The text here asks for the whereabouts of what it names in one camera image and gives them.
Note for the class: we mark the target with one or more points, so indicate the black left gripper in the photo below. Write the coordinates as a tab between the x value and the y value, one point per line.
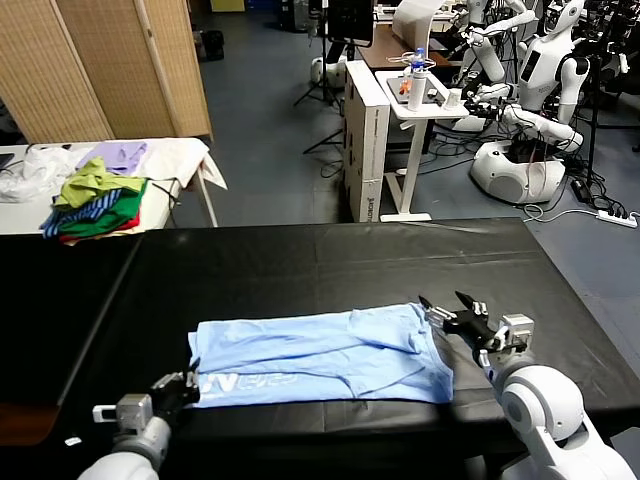
172	400

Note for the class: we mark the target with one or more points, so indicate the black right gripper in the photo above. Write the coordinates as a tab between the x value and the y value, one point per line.
475	327

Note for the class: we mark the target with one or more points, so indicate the light blue t-shirt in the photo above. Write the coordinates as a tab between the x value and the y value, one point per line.
310	360

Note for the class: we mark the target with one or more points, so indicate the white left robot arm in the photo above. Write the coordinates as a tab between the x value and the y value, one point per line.
135	455

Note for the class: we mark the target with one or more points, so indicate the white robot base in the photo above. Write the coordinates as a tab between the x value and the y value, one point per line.
327	71

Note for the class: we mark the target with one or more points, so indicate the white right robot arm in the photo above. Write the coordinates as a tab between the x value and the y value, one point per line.
545	405

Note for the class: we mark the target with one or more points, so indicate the white humanoid robot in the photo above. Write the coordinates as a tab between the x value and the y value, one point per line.
511	174
489	59

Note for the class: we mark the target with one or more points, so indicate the black plastic table cover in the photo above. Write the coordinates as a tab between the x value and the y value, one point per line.
300	270

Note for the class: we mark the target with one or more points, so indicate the red garment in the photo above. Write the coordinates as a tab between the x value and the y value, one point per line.
131	224

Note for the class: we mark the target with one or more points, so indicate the white standing desk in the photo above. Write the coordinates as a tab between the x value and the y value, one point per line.
415	150

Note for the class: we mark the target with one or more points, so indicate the cream folded garment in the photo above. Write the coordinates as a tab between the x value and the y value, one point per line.
87	239

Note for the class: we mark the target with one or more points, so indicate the black power adapter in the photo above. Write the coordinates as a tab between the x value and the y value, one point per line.
582	190

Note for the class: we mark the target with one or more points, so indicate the tall white cardboard box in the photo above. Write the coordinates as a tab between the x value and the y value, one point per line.
372	150

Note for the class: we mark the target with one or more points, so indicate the white power strip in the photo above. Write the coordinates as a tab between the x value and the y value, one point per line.
618	217

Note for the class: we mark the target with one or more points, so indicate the blue striped garment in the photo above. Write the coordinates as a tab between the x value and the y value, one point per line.
87	211

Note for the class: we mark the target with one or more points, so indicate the white paper cup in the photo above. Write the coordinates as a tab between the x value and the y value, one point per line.
454	98

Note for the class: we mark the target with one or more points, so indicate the lime green garment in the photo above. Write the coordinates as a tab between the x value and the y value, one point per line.
87	186

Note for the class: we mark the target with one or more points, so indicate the small black device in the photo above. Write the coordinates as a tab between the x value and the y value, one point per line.
437	96

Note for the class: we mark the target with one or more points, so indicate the cream draped cloth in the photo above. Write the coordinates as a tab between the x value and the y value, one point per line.
175	159

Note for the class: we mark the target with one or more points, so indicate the white tumbler bottle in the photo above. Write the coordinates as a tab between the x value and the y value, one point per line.
417	94

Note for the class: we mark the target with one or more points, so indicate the white side table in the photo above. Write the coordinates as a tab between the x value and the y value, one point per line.
25	217

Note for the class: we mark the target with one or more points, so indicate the small orange object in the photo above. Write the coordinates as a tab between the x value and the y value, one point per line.
405	87

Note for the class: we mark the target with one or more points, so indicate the lavender garment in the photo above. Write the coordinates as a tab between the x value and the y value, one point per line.
117	156

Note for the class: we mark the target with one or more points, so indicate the black pole stand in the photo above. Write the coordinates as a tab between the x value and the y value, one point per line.
595	125

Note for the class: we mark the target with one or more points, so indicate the white plastic bag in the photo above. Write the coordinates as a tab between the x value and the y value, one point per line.
40	169

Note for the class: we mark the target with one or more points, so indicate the clear water bottle blue cap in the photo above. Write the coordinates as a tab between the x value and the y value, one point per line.
419	60

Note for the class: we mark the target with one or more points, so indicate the black tripod stand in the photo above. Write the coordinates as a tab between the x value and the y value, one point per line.
326	75

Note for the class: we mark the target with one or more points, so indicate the brown desk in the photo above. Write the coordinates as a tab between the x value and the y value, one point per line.
382	46

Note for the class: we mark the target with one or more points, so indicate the white curved machine cover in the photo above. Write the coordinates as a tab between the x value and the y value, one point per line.
416	24

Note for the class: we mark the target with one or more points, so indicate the black monitor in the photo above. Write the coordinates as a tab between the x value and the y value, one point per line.
352	21

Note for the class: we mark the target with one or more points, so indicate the bamboo folding screen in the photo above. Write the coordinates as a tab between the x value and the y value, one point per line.
100	65

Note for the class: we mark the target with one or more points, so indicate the black waste bin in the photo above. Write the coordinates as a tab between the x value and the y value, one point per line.
214	44

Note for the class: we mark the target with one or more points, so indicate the blue storage crates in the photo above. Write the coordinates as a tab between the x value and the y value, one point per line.
262	4

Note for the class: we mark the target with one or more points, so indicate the yellow cabinet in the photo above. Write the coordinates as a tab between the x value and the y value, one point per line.
227	5

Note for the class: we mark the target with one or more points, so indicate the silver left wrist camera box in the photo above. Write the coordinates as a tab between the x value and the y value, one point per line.
132	411

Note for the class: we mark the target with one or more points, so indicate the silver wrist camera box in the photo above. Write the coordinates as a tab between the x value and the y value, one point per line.
517	330
132	411

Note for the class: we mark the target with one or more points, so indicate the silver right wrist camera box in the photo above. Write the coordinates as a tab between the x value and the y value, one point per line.
517	330

